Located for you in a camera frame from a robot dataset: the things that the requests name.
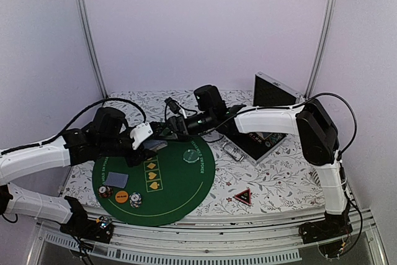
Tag dealt cards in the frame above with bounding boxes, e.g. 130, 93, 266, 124
103, 172, 128, 189

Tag boxed card deck in case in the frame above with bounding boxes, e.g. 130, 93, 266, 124
248, 132, 273, 143

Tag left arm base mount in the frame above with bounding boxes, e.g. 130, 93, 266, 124
60, 215, 114, 244

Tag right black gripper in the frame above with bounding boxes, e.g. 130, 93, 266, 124
158, 110, 214, 143

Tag left aluminium frame post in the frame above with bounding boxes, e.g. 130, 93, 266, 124
76, 0, 109, 98

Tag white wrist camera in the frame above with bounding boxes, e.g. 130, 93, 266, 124
130, 122, 153, 150
165, 97, 187, 119

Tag dark red chip stack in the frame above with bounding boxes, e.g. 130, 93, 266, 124
97, 185, 114, 199

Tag striped ceramic mug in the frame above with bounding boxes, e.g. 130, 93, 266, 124
311, 168, 321, 187

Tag front row poker chips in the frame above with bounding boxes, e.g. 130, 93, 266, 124
264, 133, 286, 148

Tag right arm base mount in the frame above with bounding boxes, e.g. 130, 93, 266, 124
298, 213, 352, 244

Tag round green poker mat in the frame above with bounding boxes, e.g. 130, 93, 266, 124
92, 138, 215, 227

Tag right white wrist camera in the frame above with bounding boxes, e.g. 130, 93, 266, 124
165, 97, 187, 119

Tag aluminium poker chip case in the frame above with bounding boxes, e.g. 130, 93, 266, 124
222, 72, 305, 165

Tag red black triangular button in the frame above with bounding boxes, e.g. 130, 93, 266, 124
233, 188, 251, 206

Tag right aluminium frame post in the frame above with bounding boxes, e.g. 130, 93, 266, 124
305, 0, 337, 98

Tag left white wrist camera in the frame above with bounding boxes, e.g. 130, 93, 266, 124
130, 122, 153, 150

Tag orange big blind button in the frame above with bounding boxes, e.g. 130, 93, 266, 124
115, 191, 129, 204

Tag blue backed cards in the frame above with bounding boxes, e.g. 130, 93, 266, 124
143, 140, 167, 151

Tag aluminium frame post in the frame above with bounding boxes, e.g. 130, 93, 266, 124
76, 0, 109, 98
305, 0, 337, 98

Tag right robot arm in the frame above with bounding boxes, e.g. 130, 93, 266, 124
165, 85, 350, 238

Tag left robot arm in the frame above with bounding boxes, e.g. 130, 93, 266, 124
1, 107, 154, 236

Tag clear dealer button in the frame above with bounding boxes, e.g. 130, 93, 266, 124
182, 149, 200, 164

